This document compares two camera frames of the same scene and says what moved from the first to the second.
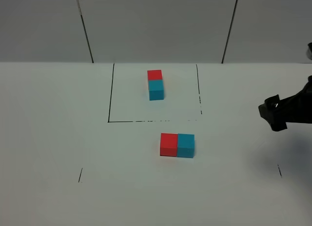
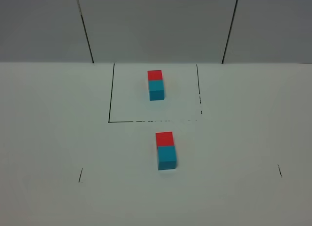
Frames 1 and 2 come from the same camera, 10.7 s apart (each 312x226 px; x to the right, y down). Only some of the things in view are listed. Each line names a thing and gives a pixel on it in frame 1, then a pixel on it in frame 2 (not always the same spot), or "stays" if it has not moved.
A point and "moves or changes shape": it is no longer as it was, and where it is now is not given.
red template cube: (154, 74) stays
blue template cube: (156, 88) stays
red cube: (168, 144) moves or changes shape
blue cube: (185, 147) to (166, 157)
